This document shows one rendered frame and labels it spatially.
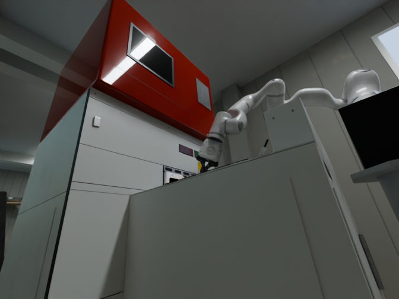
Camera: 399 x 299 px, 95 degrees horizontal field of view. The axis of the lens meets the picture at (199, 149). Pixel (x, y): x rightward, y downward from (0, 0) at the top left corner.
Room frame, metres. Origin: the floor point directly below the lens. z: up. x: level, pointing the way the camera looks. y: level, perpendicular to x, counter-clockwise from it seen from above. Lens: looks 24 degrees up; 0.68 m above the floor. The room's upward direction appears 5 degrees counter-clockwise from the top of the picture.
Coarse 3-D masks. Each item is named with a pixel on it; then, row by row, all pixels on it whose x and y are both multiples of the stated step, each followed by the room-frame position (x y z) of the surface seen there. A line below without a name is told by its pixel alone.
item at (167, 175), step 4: (164, 172) 0.82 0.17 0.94; (168, 172) 0.84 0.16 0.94; (164, 176) 0.82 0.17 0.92; (168, 176) 0.84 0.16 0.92; (172, 176) 0.86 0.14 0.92; (176, 176) 0.88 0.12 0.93; (180, 176) 0.91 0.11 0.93; (184, 176) 0.93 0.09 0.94; (164, 180) 0.82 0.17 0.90; (168, 180) 0.84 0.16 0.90; (164, 184) 0.82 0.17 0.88
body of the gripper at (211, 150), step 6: (210, 138) 0.77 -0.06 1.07; (204, 144) 0.77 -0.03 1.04; (210, 144) 0.77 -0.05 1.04; (216, 144) 0.77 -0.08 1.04; (222, 144) 0.78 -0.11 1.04; (204, 150) 0.77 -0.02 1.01; (210, 150) 0.77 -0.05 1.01; (216, 150) 0.77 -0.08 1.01; (204, 156) 0.77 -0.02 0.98; (210, 156) 0.77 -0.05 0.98; (216, 156) 0.77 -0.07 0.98
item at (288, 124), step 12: (276, 108) 0.40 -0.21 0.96; (288, 108) 0.39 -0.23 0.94; (300, 108) 0.37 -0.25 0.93; (276, 120) 0.41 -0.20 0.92; (288, 120) 0.39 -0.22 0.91; (300, 120) 0.38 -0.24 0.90; (276, 132) 0.41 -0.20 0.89; (288, 132) 0.40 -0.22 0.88; (300, 132) 0.38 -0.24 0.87; (312, 132) 0.37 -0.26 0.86; (276, 144) 0.42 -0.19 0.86; (288, 144) 0.40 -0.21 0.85; (324, 156) 0.49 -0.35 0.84
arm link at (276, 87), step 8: (272, 80) 0.82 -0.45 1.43; (280, 80) 0.81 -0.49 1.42; (264, 88) 0.85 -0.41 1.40; (272, 88) 0.83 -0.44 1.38; (280, 88) 0.83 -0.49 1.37; (248, 96) 0.90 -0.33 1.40; (256, 96) 0.89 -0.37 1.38; (264, 96) 0.88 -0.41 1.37; (272, 96) 0.87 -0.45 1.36; (248, 104) 0.88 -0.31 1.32; (256, 104) 0.92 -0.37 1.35
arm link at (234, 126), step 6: (240, 102) 0.86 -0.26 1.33; (234, 108) 0.82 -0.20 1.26; (240, 108) 0.84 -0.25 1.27; (246, 108) 0.87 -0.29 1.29; (234, 114) 0.82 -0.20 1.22; (240, 114) 0.74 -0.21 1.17; (228, 120) 0.74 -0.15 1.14; (234, 120) 0.72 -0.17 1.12; (240, 120) 0.73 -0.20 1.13; (246, 120) 0.78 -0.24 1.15; (228, 126) 0.74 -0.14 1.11; (234, 126) 0.73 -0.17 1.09; (240, 126) 0.74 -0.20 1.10; (228, 132) 0.77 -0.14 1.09; (234, 132) 0.75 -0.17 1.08
